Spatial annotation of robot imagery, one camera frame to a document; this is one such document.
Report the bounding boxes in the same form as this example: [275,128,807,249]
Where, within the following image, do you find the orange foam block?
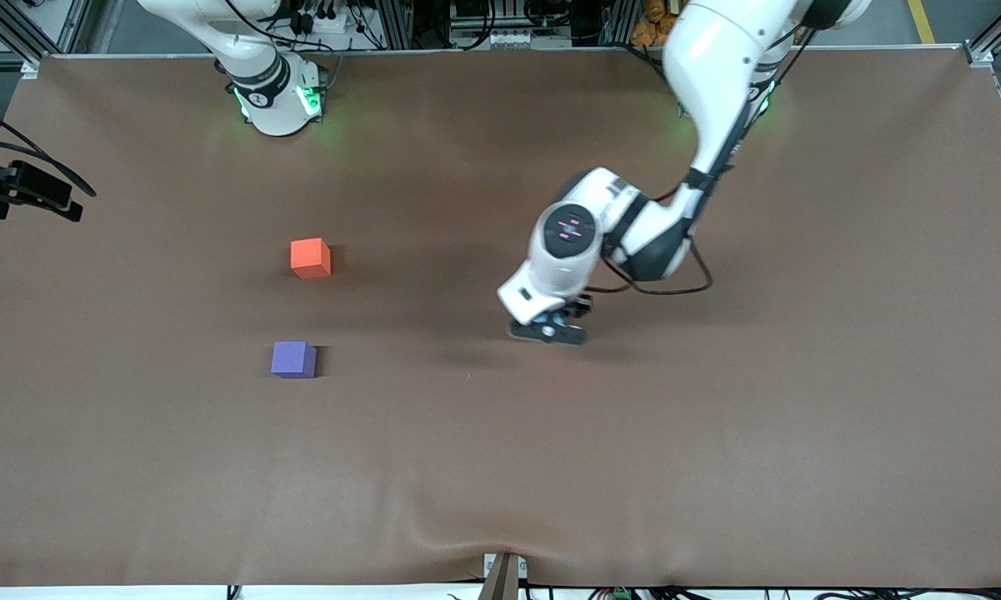
[290,237,333,279]

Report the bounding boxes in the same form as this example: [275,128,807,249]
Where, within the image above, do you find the purple foam block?
[271,341,318,379]

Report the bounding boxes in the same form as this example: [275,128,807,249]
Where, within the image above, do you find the brown table cloth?
[0,48,1001,588]

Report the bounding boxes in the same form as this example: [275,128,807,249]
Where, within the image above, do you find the orange packaged goods pile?
[631,0,676,48]

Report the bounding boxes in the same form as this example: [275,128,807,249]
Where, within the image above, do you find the white power strip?
[293,0,361,36]

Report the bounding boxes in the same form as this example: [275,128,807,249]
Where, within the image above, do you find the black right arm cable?
[0,98,98,199]

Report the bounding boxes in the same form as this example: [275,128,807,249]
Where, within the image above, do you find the aluminium frame profile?
[0,0,94,69]
[963,0,1001,176]

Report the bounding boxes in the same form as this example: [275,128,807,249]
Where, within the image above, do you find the white rail mounted device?
[448,25,574,51]

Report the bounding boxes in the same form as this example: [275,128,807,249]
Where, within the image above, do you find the brown camera mount post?
[482,552,529,600]

